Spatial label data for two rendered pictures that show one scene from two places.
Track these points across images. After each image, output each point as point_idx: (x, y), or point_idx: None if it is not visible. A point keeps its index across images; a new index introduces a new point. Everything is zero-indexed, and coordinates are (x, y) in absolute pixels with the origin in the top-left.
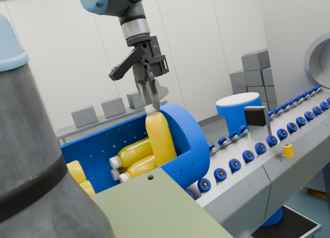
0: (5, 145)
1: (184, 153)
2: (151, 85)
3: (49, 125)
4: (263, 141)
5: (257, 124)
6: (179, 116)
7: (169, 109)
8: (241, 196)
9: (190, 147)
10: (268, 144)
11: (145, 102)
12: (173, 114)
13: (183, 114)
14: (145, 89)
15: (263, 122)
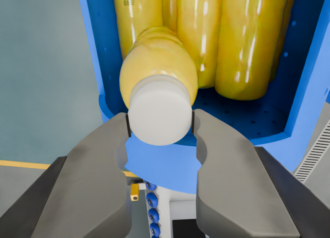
0: None
1: (96, 75)
2: (16, 206)
3: None
4: (176, 199)
5: (182, 221)
6: (131, 148)
7: (175, 162)
8: None
9: (99, 96)
10: (151, 193)
11: (200, 122)
12: (143, 145)
13: (135, 163)
14: (196, 193)
15: (172, 225)
